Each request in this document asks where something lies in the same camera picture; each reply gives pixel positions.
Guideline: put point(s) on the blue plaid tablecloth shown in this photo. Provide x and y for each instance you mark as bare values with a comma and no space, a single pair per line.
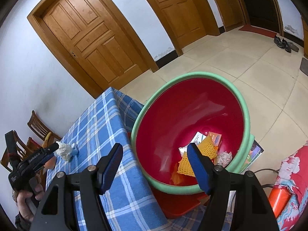
96,130

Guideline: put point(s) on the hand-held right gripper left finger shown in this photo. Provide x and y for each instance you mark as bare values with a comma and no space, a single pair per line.
112,170

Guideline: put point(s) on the large wooden chair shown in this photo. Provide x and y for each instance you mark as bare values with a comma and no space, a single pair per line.
21,144

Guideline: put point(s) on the low wooden cabinet door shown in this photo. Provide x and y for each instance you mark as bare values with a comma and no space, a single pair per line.
228,9

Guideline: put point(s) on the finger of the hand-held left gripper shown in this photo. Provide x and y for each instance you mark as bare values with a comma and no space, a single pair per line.
50,147
47,160

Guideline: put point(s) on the wooden panel door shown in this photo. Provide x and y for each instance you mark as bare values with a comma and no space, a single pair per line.
91,38

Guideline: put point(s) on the large cream paper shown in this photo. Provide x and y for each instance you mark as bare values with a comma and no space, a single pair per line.
63,150

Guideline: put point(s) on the white and teal medicine box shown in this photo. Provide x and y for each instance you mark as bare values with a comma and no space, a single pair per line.
198,137

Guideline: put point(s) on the red floral cloth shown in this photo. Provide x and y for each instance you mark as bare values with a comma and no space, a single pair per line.
293,168

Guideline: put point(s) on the wooden chair with yellow cushion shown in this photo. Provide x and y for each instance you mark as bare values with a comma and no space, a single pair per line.
38,125

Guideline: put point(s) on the grey floor mat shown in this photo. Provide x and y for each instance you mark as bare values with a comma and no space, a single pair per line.
304,66

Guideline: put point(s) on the apple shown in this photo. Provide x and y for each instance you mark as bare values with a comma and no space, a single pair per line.
50,164

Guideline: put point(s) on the red doormat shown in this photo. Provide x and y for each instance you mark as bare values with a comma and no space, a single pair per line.
257,30

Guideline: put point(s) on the small white paper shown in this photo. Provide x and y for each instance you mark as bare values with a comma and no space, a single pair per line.
225,157

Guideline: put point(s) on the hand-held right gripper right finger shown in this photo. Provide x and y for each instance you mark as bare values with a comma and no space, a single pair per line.
198,170

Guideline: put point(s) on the orange cardboard box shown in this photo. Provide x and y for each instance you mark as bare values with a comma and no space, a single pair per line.
215,138

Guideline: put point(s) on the person's left forearm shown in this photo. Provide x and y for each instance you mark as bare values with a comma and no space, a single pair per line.
21,225

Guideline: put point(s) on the grey slipper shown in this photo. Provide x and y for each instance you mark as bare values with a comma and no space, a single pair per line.
294,47

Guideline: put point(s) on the red plastic stool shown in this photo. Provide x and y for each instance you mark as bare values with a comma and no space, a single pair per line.
178,204

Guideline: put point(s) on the person's left hand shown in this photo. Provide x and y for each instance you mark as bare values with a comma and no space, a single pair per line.
25,204

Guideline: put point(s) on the yellow foam fruit net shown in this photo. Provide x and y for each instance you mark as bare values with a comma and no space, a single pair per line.
184,166

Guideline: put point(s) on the red basin with green rim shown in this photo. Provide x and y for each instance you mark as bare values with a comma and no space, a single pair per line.
180,115

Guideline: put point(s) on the dark entrance door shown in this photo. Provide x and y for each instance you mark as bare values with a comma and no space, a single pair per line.
259,2

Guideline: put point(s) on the orange mesh cloth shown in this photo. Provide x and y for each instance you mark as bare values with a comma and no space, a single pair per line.
178,178

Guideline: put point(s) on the colourful picture book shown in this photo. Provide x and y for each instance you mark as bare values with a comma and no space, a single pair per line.
253,154

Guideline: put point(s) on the orange cylinder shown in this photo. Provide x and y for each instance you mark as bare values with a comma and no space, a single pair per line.
279,198

